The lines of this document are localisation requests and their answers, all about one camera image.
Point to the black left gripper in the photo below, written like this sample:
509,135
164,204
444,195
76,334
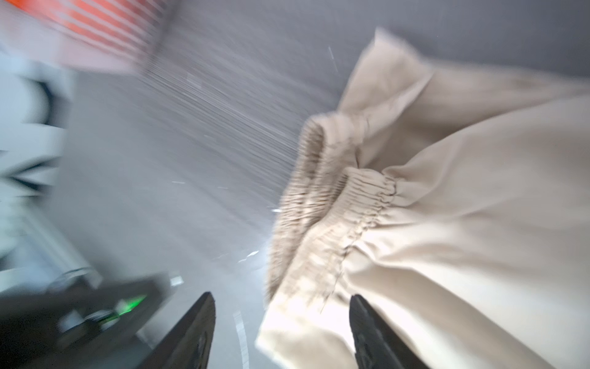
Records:
67,328

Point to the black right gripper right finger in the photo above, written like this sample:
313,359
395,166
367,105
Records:
377,345

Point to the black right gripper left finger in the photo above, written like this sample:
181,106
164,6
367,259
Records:
187,345

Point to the beige shorts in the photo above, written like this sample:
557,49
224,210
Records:
455,199

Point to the white plastic laundry basket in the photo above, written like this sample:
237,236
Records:
118,37

